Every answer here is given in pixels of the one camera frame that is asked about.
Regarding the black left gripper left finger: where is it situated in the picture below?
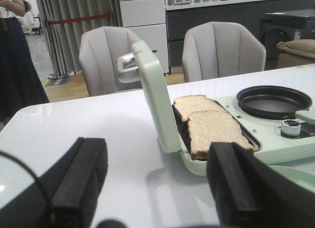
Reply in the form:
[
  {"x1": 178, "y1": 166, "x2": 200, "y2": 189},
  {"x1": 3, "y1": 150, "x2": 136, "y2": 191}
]
[{"x1": 0, "y1": 137, "x2": 108, "y2": 228}]

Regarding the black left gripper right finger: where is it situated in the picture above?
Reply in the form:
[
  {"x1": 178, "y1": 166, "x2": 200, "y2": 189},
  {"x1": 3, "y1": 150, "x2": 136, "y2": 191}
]
[{"x1": 206, "y1": 142, "x2": 315, "y2": 228}]

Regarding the bread slice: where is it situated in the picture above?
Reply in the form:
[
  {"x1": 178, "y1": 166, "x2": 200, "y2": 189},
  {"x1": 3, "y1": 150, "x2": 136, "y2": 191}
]
[
  {"x1": 174, "y1": 95, "x2": 224, "y2": 123},
  {"x1": 188, "y1": 110, "x2": 254, "y2": 160}
]

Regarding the green breakfast maker lid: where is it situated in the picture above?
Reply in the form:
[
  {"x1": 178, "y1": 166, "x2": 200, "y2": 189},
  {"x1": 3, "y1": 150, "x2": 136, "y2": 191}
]
[{"x1": 117, "y1": 41, "x2": 182, "y2": 153}]

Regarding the green breakfast maker base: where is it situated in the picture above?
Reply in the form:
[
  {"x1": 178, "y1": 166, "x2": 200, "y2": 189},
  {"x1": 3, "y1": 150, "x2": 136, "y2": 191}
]
[{"x1": 173, "y1": 96, "x2": 315, "y2": 176}]

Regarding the green round plate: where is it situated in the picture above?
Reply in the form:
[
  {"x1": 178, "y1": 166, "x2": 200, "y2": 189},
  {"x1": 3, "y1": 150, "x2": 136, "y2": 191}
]
[{"x1": 268, "y1": 165, "x2": 315, "y2": 194}]

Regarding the left silver knob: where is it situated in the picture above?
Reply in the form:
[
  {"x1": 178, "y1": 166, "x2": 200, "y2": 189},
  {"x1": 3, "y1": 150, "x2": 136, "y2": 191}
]
[{"x1": 281, "y1": 119, "x2": 301, "y2": 136}]

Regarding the black frying pan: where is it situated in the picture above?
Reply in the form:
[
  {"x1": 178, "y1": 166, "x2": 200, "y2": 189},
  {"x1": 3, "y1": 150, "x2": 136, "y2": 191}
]
[{"x1": 236, "y1": 85, "x2": 315, "y2": 124}]

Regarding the person in dark skirt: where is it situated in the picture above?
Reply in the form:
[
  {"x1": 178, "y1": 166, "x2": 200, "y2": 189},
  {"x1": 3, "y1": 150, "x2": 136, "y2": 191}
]
[{"x1": 0, "y1": 0, "x2": 49, "y2": 125}]

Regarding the right grey chair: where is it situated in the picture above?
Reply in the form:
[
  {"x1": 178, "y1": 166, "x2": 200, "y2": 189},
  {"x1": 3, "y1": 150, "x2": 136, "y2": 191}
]
[{"x1": 182, "y1": 22, "x2": 266, "y2": 82}]

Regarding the grey chair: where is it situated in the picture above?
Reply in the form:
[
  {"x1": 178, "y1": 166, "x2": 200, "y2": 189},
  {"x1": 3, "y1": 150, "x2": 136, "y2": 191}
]
[
  {"x1": 79, "y1": 26, "x2": 142, "y2": 97},
  {"x1": 182, "y1": 22, "x2": 266, "y2": 82}
]

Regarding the beige sofa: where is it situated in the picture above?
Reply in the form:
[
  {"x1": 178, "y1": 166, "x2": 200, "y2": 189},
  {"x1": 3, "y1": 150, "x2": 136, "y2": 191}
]
[{"x1": 277, "y1": 39, "x2": 315, "y2": 68}]

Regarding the left grey chair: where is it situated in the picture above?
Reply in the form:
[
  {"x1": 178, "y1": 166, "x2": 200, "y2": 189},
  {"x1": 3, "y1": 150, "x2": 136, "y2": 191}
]
[{"x1": 79, "y1": 26, "x2": 142, "y2": 97}]

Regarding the black washing machine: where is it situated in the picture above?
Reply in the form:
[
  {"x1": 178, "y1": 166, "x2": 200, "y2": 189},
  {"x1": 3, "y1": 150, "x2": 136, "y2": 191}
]
[{"x1": 259, "y1": 9, "x2": 315, "y2": 60}]

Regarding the red barrier belt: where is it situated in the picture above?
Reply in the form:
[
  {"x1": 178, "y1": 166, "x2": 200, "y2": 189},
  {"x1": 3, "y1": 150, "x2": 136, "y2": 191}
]
[{"x1": 47, "y1": 12, "x2": 113, "y2": 25}]

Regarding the dark counter cabinet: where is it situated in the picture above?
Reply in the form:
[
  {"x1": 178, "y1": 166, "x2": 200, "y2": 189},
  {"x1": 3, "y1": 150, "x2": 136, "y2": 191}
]
[{"x1": 165, "y1": 0, "x2": 315, "y2": 67}]

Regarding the white cabinet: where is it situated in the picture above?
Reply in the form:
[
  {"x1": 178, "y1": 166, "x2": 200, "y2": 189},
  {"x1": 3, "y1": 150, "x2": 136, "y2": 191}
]
[{"x1": 119, "y1": 0, "x2": 169, "y2": 73}]

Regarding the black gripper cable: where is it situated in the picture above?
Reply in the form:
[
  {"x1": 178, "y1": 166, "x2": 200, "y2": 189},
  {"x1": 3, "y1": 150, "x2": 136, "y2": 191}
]
[{"x1": 0, "y1": 150, "x2": 54, "y2": 228}]

